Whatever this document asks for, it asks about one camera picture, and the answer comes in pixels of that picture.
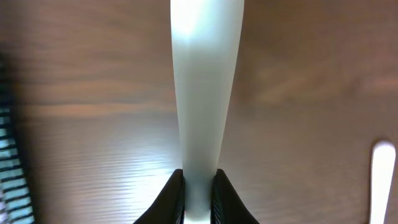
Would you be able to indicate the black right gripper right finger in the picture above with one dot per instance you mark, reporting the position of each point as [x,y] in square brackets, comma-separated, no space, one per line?
[226,205]

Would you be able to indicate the white plastic spoon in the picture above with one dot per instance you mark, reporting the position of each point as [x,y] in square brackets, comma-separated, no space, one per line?
[382,169]

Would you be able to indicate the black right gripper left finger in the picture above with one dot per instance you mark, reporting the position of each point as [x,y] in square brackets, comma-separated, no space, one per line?
[169,205]

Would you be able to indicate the black plastic perforated basket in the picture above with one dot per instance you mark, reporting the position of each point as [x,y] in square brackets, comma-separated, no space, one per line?
[17,206]

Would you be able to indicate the white plastic fork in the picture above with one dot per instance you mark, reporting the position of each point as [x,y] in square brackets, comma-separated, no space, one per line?
[205,41]

